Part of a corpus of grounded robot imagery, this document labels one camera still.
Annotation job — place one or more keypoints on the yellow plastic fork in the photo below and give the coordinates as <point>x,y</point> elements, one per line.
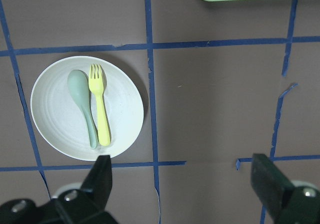
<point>96,86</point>

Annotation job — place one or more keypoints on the white round plate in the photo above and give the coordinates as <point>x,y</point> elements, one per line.
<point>60,121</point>

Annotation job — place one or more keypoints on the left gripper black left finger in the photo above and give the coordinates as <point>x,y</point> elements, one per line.
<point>98,183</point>

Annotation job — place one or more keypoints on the pale green spoon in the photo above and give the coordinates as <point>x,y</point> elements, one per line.
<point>79,90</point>

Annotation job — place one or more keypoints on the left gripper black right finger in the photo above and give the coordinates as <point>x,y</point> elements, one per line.
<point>272,187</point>

